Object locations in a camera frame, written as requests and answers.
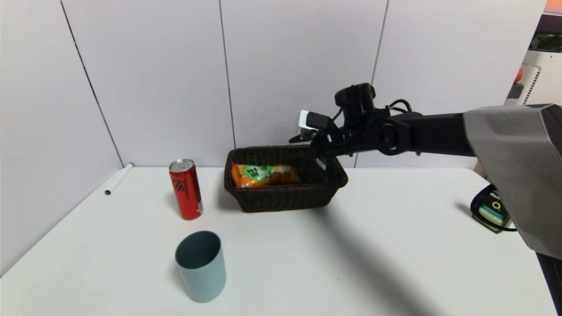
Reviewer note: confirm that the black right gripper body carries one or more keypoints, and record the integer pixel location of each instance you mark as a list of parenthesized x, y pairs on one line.
[(321, 163)]

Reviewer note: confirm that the white-tipped black right gripper finger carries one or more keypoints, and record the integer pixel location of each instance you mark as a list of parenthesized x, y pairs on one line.
[(317, 120)]

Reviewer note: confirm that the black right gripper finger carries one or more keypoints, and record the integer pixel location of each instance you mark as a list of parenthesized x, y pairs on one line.
[(311, 173)]

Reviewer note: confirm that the orange snack bag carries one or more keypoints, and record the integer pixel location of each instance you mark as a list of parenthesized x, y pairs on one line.
[(263, 174)]

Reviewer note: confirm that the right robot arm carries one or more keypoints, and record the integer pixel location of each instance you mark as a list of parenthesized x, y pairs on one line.
[(505, 153)]

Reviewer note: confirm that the dark brown wicker basket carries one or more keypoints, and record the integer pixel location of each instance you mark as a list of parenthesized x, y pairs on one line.
[(285, 199)]

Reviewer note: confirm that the orange round object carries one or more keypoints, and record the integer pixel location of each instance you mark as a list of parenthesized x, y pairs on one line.
[(518, 75)]

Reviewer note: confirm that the red soda can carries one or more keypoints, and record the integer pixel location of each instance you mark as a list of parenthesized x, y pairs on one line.
[(187, 193)]

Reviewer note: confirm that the grey-blue plastic cup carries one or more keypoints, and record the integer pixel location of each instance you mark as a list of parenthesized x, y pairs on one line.
[(204, 276)]

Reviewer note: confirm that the dark bottle with green label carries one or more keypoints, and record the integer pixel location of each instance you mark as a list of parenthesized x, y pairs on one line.
[(491, 213)]

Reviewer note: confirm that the white marker pen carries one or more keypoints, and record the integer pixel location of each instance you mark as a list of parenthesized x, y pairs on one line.
[(117, 180)]

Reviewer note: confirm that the white pegboard panel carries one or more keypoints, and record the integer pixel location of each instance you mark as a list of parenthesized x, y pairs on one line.
[(544, 83)]

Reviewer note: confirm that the dark monitor screen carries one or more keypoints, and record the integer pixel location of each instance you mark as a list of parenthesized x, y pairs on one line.
[(548, 39)]

